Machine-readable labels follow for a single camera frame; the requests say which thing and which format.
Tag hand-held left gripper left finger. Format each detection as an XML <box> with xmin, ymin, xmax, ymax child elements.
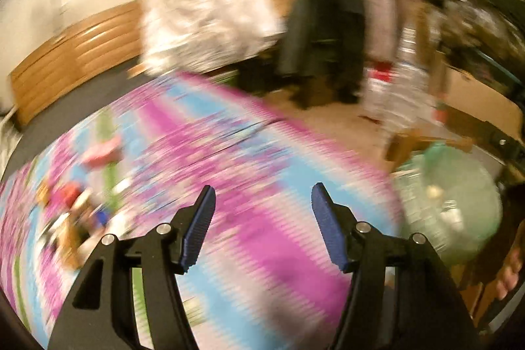
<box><xmin>48</xmin><ymin>185</ymin><xmax>217</xmax><ymax>350</ymax></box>

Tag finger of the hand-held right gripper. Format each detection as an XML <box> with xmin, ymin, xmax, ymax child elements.
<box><xmin>483</xmin><ymin>119</ymin><xmax>525</xmax><ymax>171</ymax></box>

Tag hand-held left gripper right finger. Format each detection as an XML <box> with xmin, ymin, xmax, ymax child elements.
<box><xmin>311</xmin><ymin>183</ymin><xmax>478</xmax><ymax>350</ymax></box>

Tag green plastic trash bag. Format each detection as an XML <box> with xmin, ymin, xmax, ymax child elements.
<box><xmin>393</xmin><ymin>141</ymin><xmax>504</xmax><ymax>265</ymax></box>

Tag striped floral printed blanket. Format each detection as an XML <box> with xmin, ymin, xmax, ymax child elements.
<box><xmin>0</xmin><ymin>71</ymin><xmax>405</xmax><ymax>350</ymax></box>

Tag tall clear plastic bottle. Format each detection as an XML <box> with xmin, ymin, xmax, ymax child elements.
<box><xmin>385</xmin><ymin>26</ymin><xmax>431</xmax><ymax>134</ymax></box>

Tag pink red carton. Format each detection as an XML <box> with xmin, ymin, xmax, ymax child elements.
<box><xmin>81</xmin><ymin>140</ymin><xmax>124</xmax><ymax>167</ymax></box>

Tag orange brown box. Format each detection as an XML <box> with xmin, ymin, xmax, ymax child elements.
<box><xmin>61</xmin><ymin>227</ymin><xmax>89</xmax><ymax>269</ymax></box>

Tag person's foot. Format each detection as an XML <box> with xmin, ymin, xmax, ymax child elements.
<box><xmin>494</xmin><ymin>245</ymin><xmax>525</xmax><ymax>302</ymax></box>

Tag red apple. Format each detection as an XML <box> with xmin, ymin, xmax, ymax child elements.
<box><xmin>56</xmin><ymin>185</ymin><xmax>83</xmax><ymax>208</ymax></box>

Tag pile of dark bags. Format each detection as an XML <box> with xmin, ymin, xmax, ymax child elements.
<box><xmin>424</xmin><ymin>0</ymin><xmax>525</xmax><ymax>88</ymax></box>

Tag short clear plastic bottle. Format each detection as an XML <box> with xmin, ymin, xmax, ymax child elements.
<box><xmin>364</xmin><ymin>76</ymin><xmax>390</xmax><ymax>118</ymax></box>

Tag red white package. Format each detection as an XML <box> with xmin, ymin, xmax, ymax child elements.
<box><xmin>368</xmin><ymin>62</ymin><xmax>395</xmax><ymax>83</ymax></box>

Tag green storage box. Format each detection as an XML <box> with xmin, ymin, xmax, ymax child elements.
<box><xmin>212</xmin><ymin>70</ymin><xmax>239</xmax><ymax>85</ymax></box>

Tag dark grey bed mattress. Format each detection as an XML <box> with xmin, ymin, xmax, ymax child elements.
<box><xmin>0</xmin><ymin>61</ymin><xmax>181</xmax><ymax>180</ymax></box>

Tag dark hanging jacket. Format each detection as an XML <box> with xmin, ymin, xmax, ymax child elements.
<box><xmin>274</xmin><ymin>0</ymin><xmax>367</xmax><ymax>107</ymax></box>

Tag white satin cloth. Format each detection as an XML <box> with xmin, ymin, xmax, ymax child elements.
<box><xmin>139</xmin><ymin>0</ymin><xmax>288</xmax><ymax>75</ymax></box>

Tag wooden bed headboard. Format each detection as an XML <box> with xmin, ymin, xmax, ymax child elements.
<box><xmin>8</xmin><ymin>0</ymin><xmax>145</xmax><ymax>126</ymax></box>

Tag wooden stool frame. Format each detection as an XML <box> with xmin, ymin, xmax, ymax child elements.
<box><xmin>386</xmin><ymin>128</ymin><xmax>473</xmax><ymax>163</ymax></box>

